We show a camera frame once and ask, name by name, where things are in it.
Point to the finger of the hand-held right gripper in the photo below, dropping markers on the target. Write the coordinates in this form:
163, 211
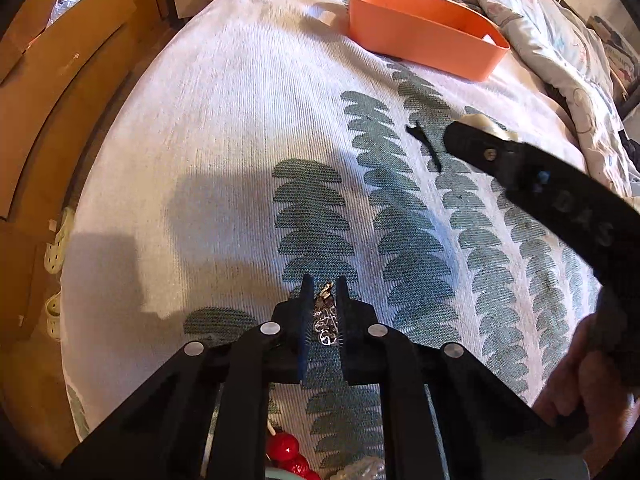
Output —
475, 147

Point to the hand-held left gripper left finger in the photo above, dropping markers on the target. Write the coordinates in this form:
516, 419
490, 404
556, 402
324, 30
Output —
302, 330

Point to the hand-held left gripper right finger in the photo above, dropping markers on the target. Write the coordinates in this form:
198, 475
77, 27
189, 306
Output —
345, 330

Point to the orange basket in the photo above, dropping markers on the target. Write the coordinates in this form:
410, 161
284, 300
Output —
415, 35

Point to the person's right hand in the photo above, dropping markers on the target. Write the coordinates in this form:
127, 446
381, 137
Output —
565, 385

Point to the black hair clip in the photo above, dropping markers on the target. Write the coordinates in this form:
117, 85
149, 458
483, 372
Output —
426, 144

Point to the patterned quilt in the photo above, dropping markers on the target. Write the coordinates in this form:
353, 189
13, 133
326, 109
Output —
550, 35

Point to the patterned pillow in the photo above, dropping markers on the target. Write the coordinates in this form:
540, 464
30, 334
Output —
617, 55

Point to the leaf-patterned bedspread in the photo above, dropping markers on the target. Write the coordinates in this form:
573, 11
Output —
225, 135

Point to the white slipper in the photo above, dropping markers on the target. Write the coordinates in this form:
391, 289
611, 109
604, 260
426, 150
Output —
57, 245
52, 315

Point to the crumpled plastic bag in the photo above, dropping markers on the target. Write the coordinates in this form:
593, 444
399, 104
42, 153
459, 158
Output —
75, 2

